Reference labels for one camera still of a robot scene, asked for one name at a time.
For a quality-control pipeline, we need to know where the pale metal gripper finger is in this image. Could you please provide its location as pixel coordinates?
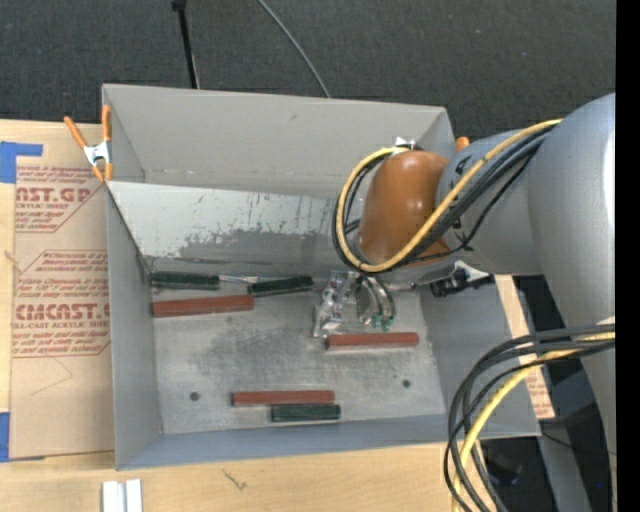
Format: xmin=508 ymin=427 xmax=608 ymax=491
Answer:
xmin=312 ymin=305 xmax=343 ymax=338
xmin=322 ymin=286 xmax=347 ymax=322

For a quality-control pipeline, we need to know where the red-brown flat block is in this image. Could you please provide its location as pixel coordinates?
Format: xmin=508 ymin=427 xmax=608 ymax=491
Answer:
xmin=151 ymin=293 xmax=256 ymax=319
xmin=231 ymin=389 xmax=337 ymax=408
xmin=324 ymin=331 xmax=421 ymax=352

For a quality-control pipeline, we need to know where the grey metal bin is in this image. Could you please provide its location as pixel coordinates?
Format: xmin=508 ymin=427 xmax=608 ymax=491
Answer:
xmin=101 ymin=83 xmax=542 ymax=472

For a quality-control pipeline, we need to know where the dark green flat block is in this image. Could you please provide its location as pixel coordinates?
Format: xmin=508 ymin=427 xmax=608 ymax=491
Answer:
xmin=270 ymin=403 xmax=343 ymax=424
xmin=150 ymin=270 xmax=222 ymax=292
xmin=246 ymin=275 xmax=316 ymax=298

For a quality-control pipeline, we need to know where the brown cardboard board red print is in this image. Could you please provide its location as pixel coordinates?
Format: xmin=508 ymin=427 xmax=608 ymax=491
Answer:
xmin=0 ymin=118 xmax=557 ymax=464

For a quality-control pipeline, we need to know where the black cylinder on white bracket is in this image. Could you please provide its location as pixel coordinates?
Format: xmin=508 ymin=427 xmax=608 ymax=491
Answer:
xmin=413 ymin=261 xmax=495 ymax=299

